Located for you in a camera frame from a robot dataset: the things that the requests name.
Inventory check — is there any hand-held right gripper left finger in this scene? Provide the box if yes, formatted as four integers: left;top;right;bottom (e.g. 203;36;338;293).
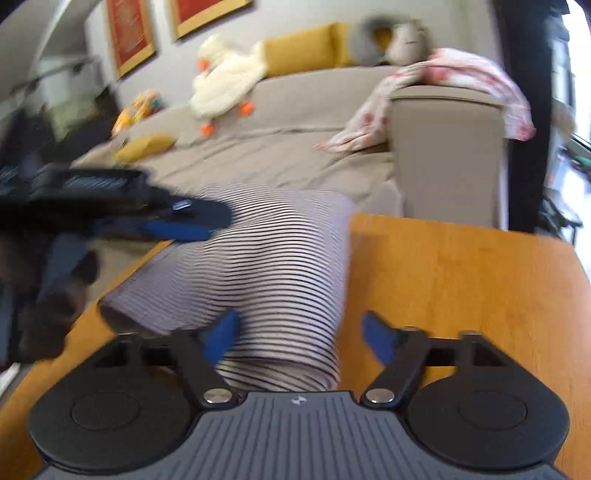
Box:
95;308;241;407

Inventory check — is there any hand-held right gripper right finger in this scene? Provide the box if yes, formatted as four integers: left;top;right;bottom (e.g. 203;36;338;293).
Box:
359;310;504;408

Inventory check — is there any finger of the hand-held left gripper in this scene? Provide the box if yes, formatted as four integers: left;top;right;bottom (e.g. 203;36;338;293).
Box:
92;217;214;243
152;194;233;228

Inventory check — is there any striped beige garment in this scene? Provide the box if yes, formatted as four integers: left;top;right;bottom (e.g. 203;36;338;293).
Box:
98;184;354;393

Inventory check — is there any small yellow pillow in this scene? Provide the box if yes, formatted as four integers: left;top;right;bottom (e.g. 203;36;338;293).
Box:
113;133;177;163

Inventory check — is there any small colourful plush toy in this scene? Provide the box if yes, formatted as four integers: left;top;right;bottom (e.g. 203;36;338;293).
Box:
111;89;164;134

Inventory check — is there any grey sofa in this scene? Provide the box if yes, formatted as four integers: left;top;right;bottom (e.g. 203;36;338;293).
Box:
69;65;509;232

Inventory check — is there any dark metal railing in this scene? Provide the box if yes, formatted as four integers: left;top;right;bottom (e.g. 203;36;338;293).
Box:
18;55;109;93

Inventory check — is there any white goose plush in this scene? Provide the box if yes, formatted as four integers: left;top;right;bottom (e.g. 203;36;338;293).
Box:
189;34;269;137

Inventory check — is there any red framed picture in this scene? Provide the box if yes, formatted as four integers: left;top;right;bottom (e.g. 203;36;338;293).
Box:
105;0;158;79
170;0;254;41

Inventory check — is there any grey neck pillow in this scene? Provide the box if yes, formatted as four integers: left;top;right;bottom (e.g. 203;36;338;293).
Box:
348;14;402;68

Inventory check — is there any beige animal plush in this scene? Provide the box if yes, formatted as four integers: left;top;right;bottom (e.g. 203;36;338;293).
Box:
385;18;437;65

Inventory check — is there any pink floral blanket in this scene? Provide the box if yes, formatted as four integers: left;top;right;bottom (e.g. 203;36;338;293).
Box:
315;47;537;152

